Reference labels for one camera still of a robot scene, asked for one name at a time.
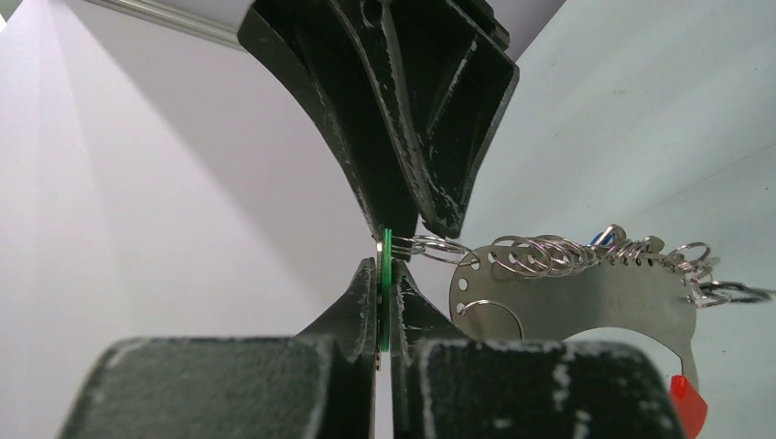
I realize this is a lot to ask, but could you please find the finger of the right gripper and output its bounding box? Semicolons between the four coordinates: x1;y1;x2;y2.
237;1;418;239
331;1;520;238

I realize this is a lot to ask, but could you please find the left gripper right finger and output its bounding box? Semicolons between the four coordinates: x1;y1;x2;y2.
390;261;685;438

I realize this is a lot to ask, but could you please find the key with green tag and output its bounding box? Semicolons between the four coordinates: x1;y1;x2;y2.
376;227;471;358

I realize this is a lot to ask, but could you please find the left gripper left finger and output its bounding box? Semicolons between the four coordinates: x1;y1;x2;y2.
59;258;379;438

